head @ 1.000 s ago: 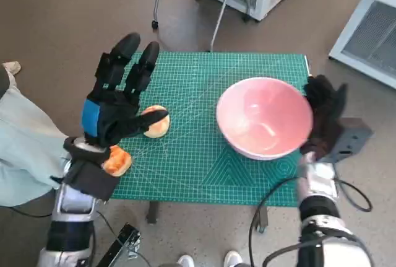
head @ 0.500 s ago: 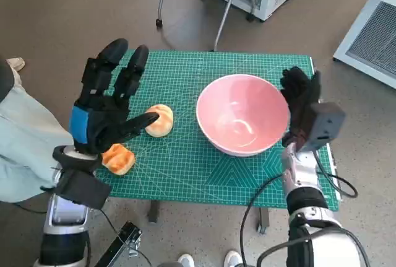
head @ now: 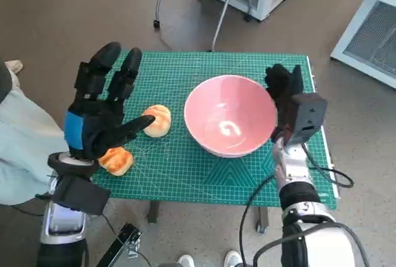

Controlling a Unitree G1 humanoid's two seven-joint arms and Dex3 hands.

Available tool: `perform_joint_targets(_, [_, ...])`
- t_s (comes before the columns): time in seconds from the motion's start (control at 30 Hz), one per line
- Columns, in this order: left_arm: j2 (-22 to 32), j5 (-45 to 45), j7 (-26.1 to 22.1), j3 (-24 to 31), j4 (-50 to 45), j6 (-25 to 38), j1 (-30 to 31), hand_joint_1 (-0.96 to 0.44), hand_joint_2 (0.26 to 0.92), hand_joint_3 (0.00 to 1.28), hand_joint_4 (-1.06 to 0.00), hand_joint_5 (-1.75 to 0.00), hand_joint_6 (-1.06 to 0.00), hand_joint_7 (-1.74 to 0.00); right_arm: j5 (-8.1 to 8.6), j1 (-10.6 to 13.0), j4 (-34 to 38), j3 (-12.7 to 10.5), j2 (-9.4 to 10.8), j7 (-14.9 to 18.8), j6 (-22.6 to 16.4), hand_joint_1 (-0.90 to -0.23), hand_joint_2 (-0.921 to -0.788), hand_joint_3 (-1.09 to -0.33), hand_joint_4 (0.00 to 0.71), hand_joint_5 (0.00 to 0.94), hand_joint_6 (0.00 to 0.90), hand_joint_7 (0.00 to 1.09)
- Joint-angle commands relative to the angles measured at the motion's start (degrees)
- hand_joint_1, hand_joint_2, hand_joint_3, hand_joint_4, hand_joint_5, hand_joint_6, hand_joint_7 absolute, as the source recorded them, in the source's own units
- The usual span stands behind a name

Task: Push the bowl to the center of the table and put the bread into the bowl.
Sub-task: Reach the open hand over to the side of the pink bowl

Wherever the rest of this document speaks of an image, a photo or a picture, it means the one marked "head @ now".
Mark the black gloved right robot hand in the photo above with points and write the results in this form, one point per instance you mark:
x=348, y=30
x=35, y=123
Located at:
x=283, y=87

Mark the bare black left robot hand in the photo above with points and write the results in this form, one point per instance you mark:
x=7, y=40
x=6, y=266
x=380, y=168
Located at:
x=92, y=124

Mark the orange twisted toy bread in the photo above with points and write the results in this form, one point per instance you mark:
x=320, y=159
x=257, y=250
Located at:
x=117, y=161

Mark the pink bowl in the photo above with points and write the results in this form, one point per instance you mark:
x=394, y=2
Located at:
x=229, y=106

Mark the pale round toy bread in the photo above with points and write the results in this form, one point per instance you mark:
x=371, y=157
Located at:
x=161, y=124

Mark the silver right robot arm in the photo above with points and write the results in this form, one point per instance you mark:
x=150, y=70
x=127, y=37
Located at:
x=294, y=168

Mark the white cabinet with grille panel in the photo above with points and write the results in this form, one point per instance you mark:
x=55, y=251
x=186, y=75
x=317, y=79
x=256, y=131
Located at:
x=371, y=31

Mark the green cutting mat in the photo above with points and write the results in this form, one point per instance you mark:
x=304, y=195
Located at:
x=185, y=174

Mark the white shoe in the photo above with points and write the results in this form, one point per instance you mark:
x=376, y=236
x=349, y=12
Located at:
x=185, y=261
x=232, y=259

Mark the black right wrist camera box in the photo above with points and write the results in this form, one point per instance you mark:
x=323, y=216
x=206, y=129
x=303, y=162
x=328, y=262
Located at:
x=309, y=115

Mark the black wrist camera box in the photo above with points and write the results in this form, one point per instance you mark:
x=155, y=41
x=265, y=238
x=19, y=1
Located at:
x=309, y=115
x=80, y=195

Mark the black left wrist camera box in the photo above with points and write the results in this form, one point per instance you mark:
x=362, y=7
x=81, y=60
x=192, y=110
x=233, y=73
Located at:
x=80, y=195

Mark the small table frame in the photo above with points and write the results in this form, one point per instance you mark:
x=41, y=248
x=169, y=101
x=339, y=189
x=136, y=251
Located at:
x=153, y=212

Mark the black metal stand frame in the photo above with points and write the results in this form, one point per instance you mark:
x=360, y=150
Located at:
x=123, y=239

